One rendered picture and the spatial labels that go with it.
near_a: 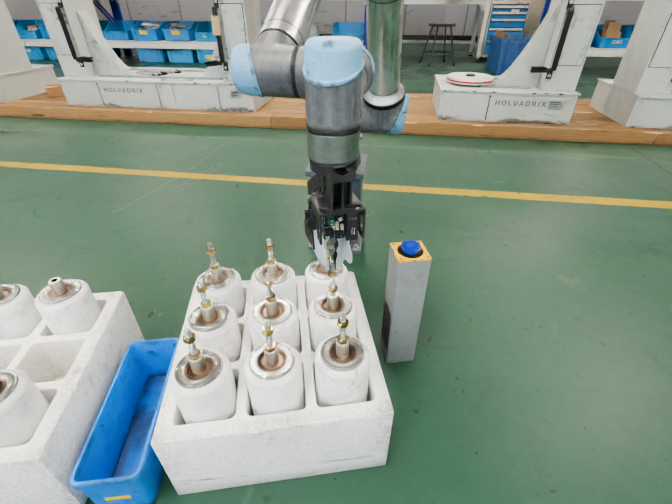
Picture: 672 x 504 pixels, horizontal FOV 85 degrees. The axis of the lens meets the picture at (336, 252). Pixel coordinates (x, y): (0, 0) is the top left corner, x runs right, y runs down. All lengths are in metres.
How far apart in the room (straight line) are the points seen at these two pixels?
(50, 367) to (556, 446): 1.06
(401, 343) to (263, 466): 0.40
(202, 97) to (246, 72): 2.30
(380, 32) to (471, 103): 1.73
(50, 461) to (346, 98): 0.71
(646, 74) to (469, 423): 2.51
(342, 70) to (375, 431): 0.57
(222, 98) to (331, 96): 2.40
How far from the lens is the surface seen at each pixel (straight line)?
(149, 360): 0.99
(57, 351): 0.97
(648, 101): 3.01
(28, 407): 0.80
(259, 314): 0.72
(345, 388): 0.65
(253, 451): 0.72
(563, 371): 1.09
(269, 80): 0.63
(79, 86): 3.44
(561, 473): 0.93
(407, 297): 0.82
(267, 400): 0.66
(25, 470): 0.81
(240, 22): 2.80
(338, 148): 0.51
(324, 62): 0.49
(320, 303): 0.73
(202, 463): 0.75
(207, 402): 0.66
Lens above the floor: 0.75
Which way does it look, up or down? 35 degrees down
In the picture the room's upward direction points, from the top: straight up
